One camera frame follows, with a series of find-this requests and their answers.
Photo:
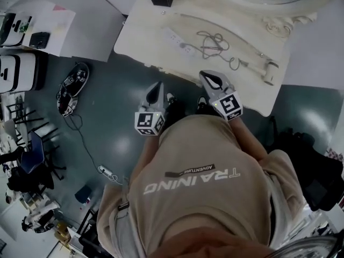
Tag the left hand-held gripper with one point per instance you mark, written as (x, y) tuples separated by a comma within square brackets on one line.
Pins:
[(149, 122)]

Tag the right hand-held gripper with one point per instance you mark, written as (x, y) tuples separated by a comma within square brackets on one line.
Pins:
[(228, 105)]

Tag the white power strip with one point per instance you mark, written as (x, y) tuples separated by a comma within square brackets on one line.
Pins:
[(172, 36)]

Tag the person's right forearm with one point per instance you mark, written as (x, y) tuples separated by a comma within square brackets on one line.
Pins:
[(247, 138)]

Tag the person's left forearm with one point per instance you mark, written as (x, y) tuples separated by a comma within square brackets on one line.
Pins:
[(151, 149)]

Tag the white hair dryer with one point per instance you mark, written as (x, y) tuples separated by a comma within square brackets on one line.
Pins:
[(268, 72)]

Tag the person's left shoe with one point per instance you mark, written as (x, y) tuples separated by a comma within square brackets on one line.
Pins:
[(170, 97)]

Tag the person's shoe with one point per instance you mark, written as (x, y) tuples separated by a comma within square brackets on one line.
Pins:
[(201, 102), (170, 97)]

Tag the person's right shoe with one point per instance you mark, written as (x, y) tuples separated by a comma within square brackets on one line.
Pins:
[(201, 102)]

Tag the person's black trousers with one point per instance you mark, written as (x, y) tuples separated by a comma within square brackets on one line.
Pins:
[(176, 113)]

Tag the person's beige shirt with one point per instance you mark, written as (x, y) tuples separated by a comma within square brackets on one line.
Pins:
[(201, 149)]

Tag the white vanity table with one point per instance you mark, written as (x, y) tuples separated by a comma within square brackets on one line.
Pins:
[(150, 23)]

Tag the black round tray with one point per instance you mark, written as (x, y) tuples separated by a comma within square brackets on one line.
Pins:
[(76, 79)]

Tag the small white extension socket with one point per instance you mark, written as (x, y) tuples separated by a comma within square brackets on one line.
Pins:
[(105, 171)]

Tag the white and red device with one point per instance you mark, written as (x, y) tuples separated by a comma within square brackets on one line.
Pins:
[(67, 103)]

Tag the black bag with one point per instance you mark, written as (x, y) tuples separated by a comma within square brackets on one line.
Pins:
[(83, 193)]

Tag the black office chair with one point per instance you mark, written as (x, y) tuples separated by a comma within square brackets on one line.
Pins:
[(309, 165)]

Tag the black keyboard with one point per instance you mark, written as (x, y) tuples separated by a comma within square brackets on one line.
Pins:
[(39, 40)]

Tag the blue chair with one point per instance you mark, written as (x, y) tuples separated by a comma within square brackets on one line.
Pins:
[(33, 154)]

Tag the white service robot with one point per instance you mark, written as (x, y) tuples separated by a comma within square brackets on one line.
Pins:
[(12, 31), (18, 72)]

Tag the oval mirror with ornate frame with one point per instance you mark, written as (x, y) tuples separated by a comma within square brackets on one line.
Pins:
[(295, 7)]

